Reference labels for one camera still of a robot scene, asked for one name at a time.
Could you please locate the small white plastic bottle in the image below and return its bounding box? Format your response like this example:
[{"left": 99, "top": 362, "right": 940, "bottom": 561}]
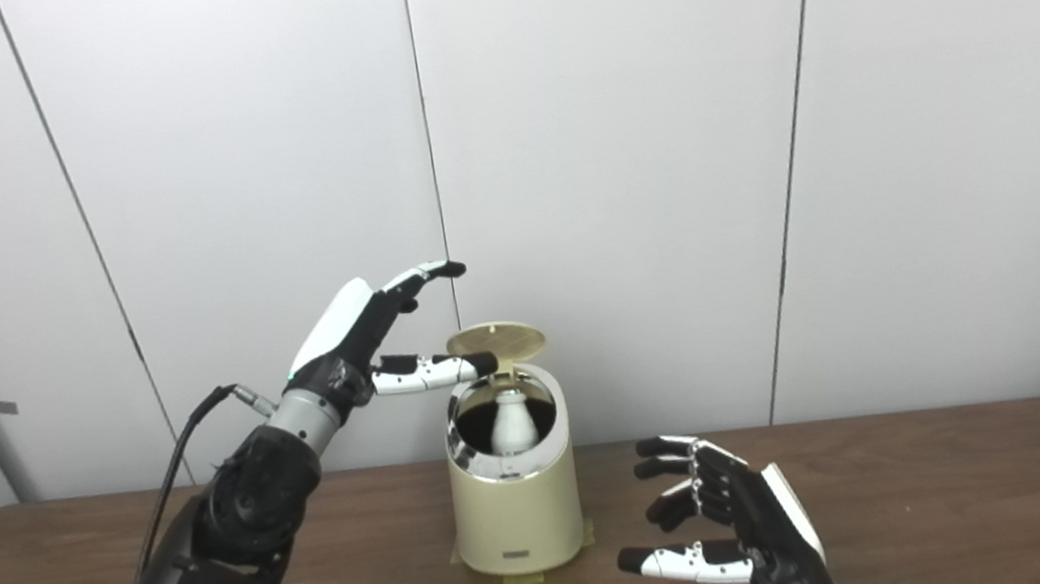
[{"left": 485, "top": 387, "right": 541, "bottom": 458}]

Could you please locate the cream round bin lid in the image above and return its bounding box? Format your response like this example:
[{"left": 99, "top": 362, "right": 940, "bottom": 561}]
[{"left": 443, "top": 316, "right": 553, "bottom": 381}]

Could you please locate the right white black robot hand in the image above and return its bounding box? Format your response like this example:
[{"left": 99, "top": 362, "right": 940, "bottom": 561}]
[{"left": 603, "top": 417, "right": 840, "bottom": 584}]

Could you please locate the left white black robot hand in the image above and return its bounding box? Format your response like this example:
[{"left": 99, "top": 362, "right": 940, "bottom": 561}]
[{"left": 276, "top": 255, "right": 502, "bottom": 424}]

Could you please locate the cream-colored bin body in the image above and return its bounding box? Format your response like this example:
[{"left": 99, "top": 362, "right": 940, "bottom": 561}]
[{"left": 435, "top": 357, "right": 590, "bottom": 583}]

